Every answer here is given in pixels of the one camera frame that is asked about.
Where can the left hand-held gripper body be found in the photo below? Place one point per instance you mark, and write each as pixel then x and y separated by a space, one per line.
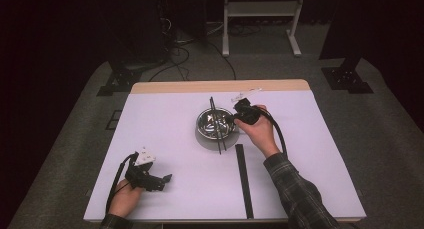
pixel 138 175

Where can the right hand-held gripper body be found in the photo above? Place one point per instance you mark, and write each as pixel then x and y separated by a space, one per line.
pixel 248 114

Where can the black carbon fibre chopstick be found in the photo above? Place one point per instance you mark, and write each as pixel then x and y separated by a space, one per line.
pixel 219 147
pixel 224 144

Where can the shiny metal bowl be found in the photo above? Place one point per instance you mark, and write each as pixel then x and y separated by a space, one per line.
pixel 205 122

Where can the row of black sticks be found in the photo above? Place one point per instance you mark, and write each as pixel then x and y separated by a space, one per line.
pixel 244 182

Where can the person's right hand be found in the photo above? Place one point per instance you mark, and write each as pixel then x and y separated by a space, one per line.
pixel 260 132

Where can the person's left hand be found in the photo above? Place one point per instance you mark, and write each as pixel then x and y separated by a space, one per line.
pixel 125 200

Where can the black stand base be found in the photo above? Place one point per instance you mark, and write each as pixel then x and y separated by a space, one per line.
pixel 121 79
pixel 346 79

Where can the white metal stand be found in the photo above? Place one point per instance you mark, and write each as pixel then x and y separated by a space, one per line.
pixel 261 8

